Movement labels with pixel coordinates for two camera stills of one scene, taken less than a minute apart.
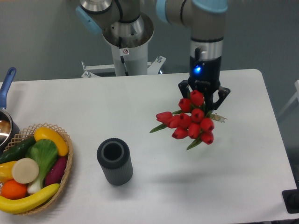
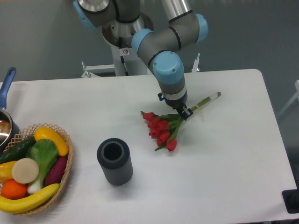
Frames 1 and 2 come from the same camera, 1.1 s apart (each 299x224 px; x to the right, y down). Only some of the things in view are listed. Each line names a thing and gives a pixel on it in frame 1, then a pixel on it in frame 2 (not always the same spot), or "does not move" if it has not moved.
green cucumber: x=17 y=151 does not move
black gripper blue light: x=205 y=75 -> x=179 y=104
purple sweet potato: x=54 y=173 does not move
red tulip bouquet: x=192 y=120 -> x=163 y=127
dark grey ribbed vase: x=113 y=155 does not move
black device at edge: x=291 y=199 does not move
